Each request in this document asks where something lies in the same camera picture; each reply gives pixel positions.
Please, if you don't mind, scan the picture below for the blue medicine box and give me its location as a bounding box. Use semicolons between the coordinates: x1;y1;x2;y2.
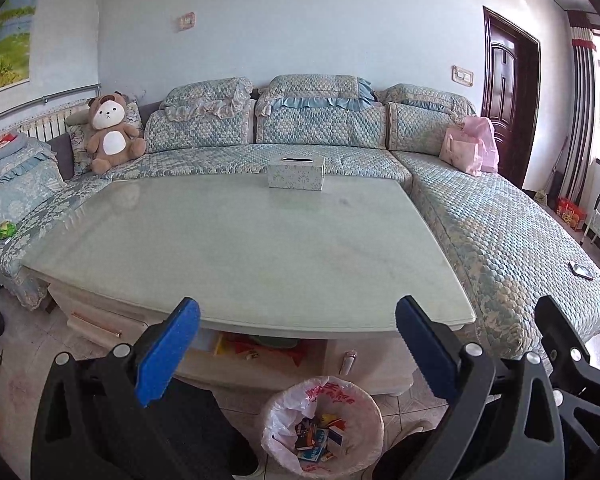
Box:
297;446;334;464

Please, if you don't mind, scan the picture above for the white blue cigarette box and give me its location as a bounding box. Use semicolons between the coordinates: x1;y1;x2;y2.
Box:
327;425;346;448

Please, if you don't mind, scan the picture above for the black cigarette box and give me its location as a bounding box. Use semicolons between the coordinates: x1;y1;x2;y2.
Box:
294;417;317;451

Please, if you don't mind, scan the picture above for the trash bin with plastic bag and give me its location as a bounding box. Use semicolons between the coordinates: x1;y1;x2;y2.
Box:
260;376;385;479

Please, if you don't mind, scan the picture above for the phone on sofa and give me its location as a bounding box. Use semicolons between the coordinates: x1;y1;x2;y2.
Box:
568;261;594;281

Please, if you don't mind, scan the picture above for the quilted blue sectional sofa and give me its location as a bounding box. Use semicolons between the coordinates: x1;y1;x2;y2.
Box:
0;75;600;356

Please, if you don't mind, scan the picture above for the red gift box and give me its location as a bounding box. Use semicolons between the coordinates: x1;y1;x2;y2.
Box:
556;197;588;231

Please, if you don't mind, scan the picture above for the small bottle under table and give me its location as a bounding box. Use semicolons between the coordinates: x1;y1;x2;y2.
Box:
339;350;356;376

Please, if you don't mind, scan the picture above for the green toy on sofa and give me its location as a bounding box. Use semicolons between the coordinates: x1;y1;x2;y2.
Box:
0;221;17;242

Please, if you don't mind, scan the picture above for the striped curtain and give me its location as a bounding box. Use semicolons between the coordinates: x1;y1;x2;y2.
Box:
556;11;596;203

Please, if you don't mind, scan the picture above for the white coffee table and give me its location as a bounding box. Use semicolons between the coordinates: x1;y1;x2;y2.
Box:
22;174;476;394

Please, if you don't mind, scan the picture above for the pink bag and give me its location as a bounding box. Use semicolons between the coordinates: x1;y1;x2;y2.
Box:
439;116;500;177

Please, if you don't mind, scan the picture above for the brown teddy bear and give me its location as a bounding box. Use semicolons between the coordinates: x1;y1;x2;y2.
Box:
85;91;146;176

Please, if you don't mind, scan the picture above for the white radiator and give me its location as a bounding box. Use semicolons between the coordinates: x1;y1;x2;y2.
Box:
16;106;86;142

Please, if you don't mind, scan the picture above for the dark brown door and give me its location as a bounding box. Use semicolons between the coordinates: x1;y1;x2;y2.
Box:
481;8;541;188

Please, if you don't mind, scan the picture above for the patterned tissue box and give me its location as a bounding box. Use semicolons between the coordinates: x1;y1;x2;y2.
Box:
266;156;325;192

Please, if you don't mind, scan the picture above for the wall outlet plate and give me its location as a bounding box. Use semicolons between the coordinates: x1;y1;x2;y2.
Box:
451;65;475;87

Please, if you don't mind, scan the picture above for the landscape wall picture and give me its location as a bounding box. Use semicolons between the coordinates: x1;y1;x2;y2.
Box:
0;0;38;91

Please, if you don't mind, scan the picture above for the wall switch plate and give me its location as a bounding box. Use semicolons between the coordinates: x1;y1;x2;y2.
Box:
175;12;197;32

